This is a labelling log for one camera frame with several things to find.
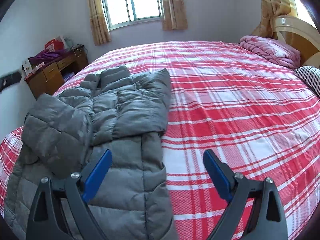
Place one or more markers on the pink folded quilt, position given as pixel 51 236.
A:
pixel 270 48

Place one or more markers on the white bag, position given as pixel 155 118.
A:
pixel 67 42

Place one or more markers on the white printed box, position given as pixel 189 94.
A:
pixel 30 67

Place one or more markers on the yellow patterned curtain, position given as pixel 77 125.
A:
pixel 173 7
pixel 272 10
pixel 98 17

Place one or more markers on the blue packet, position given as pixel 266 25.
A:
pixel 68 76

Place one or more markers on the striped pillow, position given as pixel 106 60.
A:
pixel 310 77

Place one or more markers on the bed with red plaid sheet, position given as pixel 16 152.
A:
pixel 237 110

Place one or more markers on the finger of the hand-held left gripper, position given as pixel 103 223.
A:
pixel 10 80

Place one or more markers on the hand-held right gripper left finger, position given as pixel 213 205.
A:
pixel 98 175

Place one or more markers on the window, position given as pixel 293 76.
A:
pixel 130 2

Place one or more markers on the cream wooden headboard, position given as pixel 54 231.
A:
pixel 295 30

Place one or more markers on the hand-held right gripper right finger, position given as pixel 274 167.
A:
pixel 216 175

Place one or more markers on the wooden desk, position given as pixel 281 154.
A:
pixel 50 77

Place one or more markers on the grey puffer jacket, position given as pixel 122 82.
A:
pixel 130 112

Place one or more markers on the red box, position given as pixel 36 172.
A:
pixel 52 45

